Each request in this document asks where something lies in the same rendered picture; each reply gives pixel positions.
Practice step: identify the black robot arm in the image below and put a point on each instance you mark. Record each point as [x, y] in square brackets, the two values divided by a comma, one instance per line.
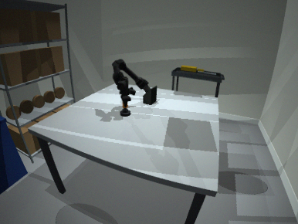
[122, 81]

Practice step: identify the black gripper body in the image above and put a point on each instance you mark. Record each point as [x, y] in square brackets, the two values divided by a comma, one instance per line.
[124, 95]

